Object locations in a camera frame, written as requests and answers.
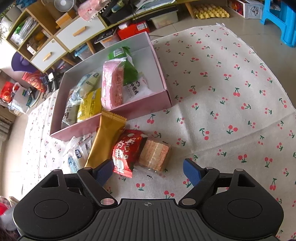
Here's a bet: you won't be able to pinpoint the green snack packet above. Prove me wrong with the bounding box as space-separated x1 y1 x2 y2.
108 46 138 85

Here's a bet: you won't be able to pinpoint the red gift bag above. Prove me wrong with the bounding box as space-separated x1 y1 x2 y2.
1 81 19 103

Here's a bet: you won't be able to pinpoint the red snack packet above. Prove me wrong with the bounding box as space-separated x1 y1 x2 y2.
112 130 147 178

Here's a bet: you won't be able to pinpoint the silver cookie snack pack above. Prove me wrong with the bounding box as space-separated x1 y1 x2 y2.
61 103 80 128

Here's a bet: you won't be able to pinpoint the clear storage bin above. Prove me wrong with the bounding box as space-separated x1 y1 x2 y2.
151 11 179 29

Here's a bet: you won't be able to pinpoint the cherry print tablecloth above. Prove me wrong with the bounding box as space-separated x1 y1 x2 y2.
21 24 296 241

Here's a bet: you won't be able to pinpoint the orange white snack packet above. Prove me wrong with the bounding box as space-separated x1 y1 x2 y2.
79 132 96 144

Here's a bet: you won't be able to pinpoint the pink wafer snack pack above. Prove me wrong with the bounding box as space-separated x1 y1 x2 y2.
101 60 123 110

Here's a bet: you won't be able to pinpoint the white bread pack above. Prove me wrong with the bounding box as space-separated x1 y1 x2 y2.
66 137 92 173
66 70 101 107

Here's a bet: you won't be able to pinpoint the red flat box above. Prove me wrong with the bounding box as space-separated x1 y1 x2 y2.
117 21 151 40

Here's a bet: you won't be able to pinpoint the yellow snack packet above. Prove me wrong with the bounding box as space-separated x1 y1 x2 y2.
77 88 102 123

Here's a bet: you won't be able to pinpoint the white shopping bag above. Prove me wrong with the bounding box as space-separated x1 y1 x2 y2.
10 82 35 114

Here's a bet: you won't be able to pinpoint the yellow egg tray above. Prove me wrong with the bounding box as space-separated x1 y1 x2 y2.
193 4 230 20

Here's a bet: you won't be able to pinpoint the silver white small packet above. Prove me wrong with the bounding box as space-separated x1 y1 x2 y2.
122 74 154 103

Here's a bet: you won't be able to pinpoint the purple hat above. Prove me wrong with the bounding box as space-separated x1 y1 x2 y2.
11 52 37 73

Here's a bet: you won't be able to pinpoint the clear cracker stack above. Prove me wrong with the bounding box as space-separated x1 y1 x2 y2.
137 140 171 172

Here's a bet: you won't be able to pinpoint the blue plastic stool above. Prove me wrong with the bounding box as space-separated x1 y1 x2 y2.
260 0 295 48

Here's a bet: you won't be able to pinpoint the red cylindrical gift can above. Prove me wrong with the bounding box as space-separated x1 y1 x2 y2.
22 70 47 93

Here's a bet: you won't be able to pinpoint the gold wrapper bar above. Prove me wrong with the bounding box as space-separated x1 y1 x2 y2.
85 110 126 169

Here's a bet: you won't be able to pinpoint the wooden tv cabinet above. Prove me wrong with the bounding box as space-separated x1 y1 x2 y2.
6 1 194 73

